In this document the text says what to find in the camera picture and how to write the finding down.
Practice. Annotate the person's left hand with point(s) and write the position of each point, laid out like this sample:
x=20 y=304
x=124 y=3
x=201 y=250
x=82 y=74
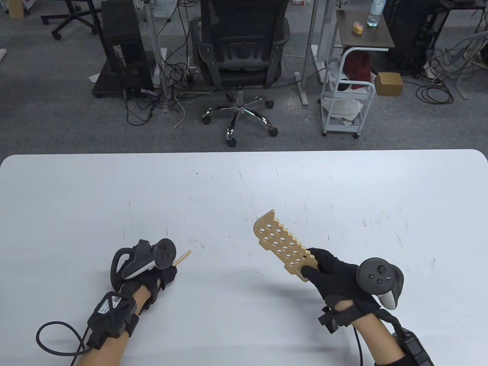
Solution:
x=152 y=284

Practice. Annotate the person's right hand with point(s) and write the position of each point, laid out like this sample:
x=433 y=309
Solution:
x=335 y=278

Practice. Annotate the wooden crocodile lacing toy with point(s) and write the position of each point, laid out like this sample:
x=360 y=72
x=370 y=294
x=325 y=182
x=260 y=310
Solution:
x=267 y=218

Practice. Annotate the person's left forearm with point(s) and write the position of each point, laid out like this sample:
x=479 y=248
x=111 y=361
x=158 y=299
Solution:
x=110 y=352

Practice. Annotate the person's right forearm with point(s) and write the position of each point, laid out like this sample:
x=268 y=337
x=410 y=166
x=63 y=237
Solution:
x=370 y=339

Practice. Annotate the black grey left hand controller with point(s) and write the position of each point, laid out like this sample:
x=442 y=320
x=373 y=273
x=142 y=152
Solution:
x=164 y=251

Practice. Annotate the black grey hand controller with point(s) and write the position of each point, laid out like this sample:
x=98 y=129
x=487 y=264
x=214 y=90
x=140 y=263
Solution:
x=375 y=276
x=164 y=251

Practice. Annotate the black grey right hand controller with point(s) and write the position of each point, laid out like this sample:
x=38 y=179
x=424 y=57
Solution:
x=375 y=276

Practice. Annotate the black right glove sensor module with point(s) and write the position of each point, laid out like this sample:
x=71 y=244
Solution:
x=328 y=322

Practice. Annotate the white rolling cart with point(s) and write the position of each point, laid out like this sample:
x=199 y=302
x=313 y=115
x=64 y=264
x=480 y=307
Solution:
x=366 y=110

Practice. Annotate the white cloth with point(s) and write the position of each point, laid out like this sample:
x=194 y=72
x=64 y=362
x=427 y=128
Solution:
x=343 y=106

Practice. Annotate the brown cardboard box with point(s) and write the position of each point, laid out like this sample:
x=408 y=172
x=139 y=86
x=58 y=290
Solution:
x=389 y=84

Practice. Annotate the dark red bag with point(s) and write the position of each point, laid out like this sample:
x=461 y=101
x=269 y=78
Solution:
x=358 y=66

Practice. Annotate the white paper sheet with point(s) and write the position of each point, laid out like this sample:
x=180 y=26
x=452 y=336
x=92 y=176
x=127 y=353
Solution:
x=94 y=77

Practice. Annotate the grey desk leg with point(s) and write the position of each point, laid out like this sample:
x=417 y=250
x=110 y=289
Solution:
x=461 y=85

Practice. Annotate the dark brown side table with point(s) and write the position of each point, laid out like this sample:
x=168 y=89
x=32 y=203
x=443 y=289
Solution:
x=368 y=38

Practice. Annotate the small yellow case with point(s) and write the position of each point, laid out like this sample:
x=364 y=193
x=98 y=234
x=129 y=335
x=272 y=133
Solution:
x=357 y=28

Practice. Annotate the black computer tower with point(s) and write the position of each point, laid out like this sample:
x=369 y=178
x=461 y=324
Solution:
x=122 y=34

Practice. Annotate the black equipment cabinet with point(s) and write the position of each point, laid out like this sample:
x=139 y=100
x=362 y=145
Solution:
x=408 y=34

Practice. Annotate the black mesh office chair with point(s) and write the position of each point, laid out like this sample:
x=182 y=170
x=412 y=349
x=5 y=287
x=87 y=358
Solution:
x=244 y=34

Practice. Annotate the clear water bottle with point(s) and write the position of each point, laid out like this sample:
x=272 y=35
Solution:
x=375 y=11

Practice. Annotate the white floor object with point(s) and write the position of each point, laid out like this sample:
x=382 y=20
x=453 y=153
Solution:
x=2 y=55

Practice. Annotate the clear plastic box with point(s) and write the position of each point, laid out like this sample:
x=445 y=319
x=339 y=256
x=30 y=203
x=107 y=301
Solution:
x=164 y=7

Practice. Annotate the black swivel chair base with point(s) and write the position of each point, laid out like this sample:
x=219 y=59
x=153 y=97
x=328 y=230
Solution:
x=72 y=11

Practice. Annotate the small cardboard box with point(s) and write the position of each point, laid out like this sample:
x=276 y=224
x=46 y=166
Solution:
x=15 y=8

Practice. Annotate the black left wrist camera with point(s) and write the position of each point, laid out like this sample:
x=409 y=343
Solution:
x=110 y=309

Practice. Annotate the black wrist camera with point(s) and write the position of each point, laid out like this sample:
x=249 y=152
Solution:
x=110 y=309
x=413 y=350

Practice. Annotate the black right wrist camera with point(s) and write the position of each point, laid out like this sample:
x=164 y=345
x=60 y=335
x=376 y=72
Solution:
x=413 y=350

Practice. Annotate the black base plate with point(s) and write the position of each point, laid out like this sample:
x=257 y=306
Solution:
x=105 y=85

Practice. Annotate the aluminium frame post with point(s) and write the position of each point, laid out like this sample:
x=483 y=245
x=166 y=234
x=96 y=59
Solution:
x=152 y=38
x=309 y=38

